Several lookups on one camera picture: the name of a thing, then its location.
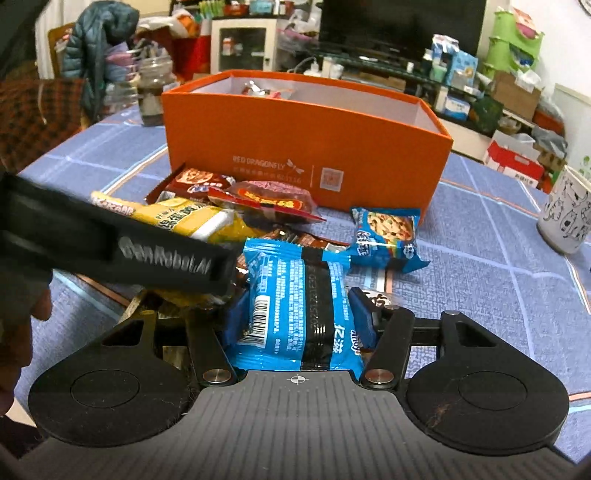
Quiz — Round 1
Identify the dark brown snack packet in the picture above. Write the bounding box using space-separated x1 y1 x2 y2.
271 229 352 254

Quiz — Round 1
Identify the yellow snack packet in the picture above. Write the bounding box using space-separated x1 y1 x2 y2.
89 191 251 246

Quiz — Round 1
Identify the brown cardboard box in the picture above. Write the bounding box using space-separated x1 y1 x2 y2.
488 71 544 121

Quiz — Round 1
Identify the white glass door cabinet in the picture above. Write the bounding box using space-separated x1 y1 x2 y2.
209 17 279 75

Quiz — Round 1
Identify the white tv stand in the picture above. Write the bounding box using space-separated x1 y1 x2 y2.
295 44 492 148

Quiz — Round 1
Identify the person's left hand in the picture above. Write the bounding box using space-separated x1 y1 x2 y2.
0 261 54 416

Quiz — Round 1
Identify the white patterned mug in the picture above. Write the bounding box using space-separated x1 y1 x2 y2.
536 165 591 256

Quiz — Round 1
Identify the orange cardboard box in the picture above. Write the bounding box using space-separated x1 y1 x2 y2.
161 69 454 214

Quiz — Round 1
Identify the white chest freezer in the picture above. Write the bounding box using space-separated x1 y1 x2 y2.
551 83 591 145

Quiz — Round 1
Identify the blue snack packet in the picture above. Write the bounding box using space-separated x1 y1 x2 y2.
230 237 366 373
346 206 431 274

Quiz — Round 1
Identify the green plastic shelf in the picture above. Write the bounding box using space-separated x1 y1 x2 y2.
479 8 546 85

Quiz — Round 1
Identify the dark teal puffer jacket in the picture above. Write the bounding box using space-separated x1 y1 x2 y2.
62 0 140 121

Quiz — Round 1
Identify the black television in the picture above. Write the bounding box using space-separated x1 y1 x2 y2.
318 0 488 59

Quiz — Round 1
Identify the glass jar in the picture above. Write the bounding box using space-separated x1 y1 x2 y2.
137 56 179 127

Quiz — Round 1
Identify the red snack packet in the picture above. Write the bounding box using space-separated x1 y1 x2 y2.
207 180 327 225

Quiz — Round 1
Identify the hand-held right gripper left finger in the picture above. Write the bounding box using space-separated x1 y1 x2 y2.
99 291 252 386

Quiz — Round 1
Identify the red white carton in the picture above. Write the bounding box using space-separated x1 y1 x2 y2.
482 131 546 186

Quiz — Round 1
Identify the dark checkered cloth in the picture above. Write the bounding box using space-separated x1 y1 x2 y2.
0 78 89 175

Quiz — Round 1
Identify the red bag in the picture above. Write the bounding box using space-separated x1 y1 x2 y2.
172 34 211 80

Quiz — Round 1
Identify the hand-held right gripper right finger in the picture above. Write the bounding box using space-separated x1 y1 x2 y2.
348 287 502 387

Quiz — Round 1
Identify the white black snack packet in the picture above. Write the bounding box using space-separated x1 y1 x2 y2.
365 267 399 320

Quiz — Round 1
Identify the blue white carton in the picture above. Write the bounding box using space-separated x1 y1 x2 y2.
450 48 479 89

